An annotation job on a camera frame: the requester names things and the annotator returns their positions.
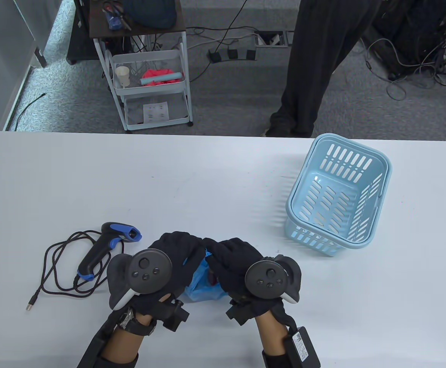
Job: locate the person's left hand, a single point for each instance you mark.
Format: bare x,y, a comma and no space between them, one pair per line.
186,253

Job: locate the person's right hand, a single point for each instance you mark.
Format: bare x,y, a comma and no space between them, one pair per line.
234,260

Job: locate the blue plastic bag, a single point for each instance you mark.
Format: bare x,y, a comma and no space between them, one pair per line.
200,287

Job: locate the person's left forearm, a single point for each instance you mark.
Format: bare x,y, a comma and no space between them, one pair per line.
125,343

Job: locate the grey white left hand controller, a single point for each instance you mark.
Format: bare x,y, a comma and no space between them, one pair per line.
146,270

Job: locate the light blue plastic basket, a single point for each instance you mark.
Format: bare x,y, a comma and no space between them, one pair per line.
347,184

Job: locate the printed paper sheet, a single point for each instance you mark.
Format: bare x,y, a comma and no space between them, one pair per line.
156,112

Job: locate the white rolling cart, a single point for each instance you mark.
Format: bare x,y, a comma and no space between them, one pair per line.
150,90

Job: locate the teal roll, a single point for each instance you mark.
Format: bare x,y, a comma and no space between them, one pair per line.
159,78

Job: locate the red cloth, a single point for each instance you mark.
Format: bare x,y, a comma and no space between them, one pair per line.
156,73

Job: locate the white paper cup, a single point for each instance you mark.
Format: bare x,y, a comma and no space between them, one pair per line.
122,74

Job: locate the black power adapter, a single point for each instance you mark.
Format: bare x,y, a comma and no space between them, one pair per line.
232,53
215,56
250,54

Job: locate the black cabinet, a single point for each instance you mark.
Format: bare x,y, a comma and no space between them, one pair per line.
79,46

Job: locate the dark blue bag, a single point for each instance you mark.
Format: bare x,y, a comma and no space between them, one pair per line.
150,13

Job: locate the blue packet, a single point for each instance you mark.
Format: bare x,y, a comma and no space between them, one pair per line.
112,19

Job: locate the black computer case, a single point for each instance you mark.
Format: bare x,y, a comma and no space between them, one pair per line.
418,30

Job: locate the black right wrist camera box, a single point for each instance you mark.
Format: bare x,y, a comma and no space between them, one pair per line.
303,347

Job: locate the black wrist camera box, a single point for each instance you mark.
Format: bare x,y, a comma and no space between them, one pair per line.
96,345
303,347

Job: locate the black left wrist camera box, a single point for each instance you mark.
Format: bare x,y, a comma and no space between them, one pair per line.
96,345

